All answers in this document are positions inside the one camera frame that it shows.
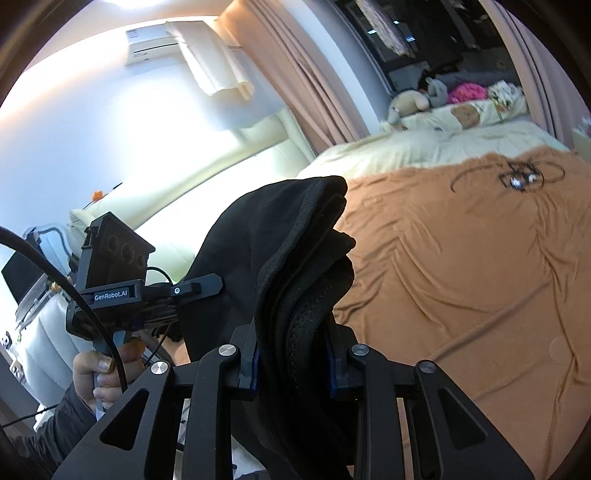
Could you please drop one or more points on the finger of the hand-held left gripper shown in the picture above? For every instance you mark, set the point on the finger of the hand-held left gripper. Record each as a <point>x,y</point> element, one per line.
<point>184,288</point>

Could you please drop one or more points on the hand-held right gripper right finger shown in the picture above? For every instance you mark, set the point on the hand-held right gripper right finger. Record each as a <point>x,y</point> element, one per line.
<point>339,369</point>

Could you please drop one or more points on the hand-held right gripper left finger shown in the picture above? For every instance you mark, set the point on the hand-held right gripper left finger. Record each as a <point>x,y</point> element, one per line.
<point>247,369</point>

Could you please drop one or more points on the black pants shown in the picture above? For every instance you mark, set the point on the black pants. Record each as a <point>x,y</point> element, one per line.
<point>277,258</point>

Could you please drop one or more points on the person's left forearm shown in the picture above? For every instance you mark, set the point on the person's left forearm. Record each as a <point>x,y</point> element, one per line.
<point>60,429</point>

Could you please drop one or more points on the person's left hand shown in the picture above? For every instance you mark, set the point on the person's left hand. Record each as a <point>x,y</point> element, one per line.
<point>87,374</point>

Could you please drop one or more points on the black flat panel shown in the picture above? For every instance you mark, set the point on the black flat panel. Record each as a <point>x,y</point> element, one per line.
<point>23,277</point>

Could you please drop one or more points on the cream padded headboard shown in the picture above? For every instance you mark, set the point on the cream padded headboard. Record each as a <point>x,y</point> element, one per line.
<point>194,184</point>

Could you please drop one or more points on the brown blanket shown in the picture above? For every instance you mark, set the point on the brown blanket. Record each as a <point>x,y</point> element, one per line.
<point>438,277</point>

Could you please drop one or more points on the white air conditioner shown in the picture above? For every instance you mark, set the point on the white air conditioner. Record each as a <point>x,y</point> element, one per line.
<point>152,44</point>

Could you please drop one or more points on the white hanging cloth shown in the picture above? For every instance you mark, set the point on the white hanging cloth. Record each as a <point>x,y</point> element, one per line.
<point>212,55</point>

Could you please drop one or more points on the pink curtain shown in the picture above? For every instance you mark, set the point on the pink curtain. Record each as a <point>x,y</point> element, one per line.
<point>540,60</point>
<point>314,78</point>

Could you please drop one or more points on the cream duvet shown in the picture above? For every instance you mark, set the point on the cream duvet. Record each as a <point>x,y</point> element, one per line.
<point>438,143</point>

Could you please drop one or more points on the beige plush toy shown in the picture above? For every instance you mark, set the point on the beige plush toy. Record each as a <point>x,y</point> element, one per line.
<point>408,104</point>

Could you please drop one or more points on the bear print pillow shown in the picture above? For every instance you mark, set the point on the bear print pillow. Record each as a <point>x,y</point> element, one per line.
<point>466,115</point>

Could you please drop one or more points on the grey plush toy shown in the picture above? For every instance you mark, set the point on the grey plush toy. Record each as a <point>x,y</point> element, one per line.
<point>436,92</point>

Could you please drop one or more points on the pink fluffy cloth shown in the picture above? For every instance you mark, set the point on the pink fluffy cloth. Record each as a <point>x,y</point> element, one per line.
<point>468,92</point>

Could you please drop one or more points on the floral print cloth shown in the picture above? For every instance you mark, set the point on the floral print cloth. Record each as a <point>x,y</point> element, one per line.
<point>505,97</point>

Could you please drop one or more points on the dark grey sofa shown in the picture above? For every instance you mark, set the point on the dark grey sofa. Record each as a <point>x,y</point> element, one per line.
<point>480,71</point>

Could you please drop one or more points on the patterned hanging cloth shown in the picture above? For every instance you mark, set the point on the patterned hanging cloth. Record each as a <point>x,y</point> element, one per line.
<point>385,23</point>

